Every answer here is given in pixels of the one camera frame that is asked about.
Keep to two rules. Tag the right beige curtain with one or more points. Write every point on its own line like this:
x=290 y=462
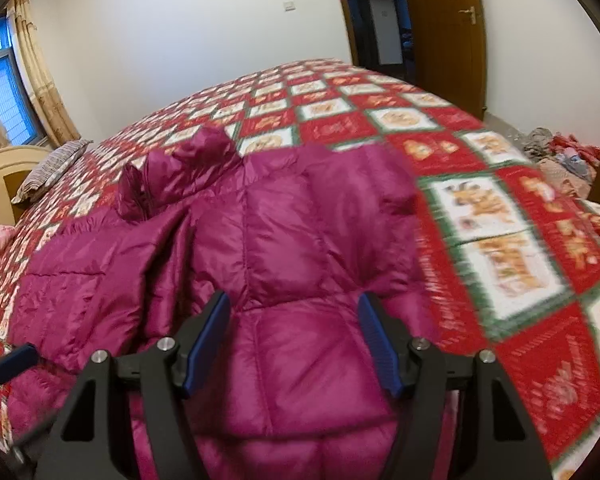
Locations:
x=38 y=82

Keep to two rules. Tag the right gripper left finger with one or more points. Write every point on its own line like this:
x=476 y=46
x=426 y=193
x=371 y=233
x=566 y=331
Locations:
x=92 y=436

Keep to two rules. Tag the brown wooden door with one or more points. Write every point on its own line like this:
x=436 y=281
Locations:
x=450 y=52

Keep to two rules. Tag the blue window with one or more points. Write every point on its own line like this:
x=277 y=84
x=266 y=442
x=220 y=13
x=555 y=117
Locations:
x=16 y=112

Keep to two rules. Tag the red patterned bed quilt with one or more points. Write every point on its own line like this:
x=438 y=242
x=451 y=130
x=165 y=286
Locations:
x=510 y=263

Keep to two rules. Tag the cream wooden headboard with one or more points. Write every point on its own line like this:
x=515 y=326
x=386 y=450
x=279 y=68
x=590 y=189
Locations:
x=16 y=162

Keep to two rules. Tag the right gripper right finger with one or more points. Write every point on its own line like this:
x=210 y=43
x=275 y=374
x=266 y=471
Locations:
x=494 y=435

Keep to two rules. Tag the clothes pile on floor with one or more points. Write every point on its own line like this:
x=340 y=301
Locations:
x=566 y=163

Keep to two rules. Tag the striped grey pillow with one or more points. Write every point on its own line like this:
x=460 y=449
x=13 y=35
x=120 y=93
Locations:
x=48 y=171

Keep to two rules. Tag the metal door handle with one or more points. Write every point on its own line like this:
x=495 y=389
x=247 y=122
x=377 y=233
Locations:
x=471 y=13

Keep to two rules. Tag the magenta puffer jacket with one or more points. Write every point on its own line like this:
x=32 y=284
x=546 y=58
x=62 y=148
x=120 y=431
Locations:
x=293 y=236

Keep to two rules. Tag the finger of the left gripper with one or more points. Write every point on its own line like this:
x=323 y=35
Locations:
x=14 y=363

